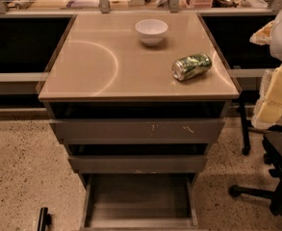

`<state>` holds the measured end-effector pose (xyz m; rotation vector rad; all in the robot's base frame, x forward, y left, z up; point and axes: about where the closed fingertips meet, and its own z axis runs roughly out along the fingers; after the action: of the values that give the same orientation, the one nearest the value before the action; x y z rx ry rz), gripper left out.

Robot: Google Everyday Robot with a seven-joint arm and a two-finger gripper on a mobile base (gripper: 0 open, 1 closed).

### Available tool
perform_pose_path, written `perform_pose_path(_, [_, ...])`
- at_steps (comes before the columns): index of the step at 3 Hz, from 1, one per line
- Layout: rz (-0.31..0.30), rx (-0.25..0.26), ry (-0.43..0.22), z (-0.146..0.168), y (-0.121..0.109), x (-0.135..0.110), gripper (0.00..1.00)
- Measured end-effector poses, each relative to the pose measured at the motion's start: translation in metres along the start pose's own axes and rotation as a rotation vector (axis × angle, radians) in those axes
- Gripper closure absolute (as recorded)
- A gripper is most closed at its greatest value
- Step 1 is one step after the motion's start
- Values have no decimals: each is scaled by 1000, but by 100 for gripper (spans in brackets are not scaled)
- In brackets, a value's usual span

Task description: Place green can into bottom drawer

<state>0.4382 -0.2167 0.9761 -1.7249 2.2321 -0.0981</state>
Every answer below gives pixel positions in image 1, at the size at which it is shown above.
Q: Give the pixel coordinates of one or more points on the grey drawer cabinet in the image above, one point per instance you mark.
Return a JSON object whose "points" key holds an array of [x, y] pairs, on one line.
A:
{"points": [[104, 71]]}

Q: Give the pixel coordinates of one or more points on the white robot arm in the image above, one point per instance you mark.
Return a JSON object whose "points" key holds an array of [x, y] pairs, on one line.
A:
{"points": [[275, 47]]}

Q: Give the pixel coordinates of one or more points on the top grey drawer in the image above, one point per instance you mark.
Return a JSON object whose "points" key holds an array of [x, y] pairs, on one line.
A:
{"points": [[137, 130]]}

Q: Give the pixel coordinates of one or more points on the middle grey drawer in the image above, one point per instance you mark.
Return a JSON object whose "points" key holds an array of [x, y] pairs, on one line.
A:
{"points": [[138, 164]]}

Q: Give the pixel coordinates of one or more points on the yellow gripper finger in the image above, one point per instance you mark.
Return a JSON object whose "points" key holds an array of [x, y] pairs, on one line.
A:
{"points": [[262, 36], [268, 108]]}

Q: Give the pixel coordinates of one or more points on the black office chair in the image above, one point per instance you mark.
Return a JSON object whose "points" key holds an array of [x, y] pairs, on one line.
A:
{"points": [[272, 143]]}

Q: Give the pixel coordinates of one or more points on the black object on floor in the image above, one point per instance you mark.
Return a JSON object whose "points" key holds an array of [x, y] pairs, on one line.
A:
{"points": [[44, 220]]}

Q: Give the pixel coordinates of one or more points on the green soda can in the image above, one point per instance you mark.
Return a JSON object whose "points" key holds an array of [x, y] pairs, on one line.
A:
{"points": [[191, 66]]}

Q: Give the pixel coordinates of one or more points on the white ceramic bowl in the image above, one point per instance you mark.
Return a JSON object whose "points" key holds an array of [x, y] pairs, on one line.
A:
{"points": [[151, 32]]}

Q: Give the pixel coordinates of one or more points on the bottom open grey drawer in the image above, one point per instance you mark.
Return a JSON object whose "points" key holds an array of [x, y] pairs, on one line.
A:
{"points": [[139, 202]]}

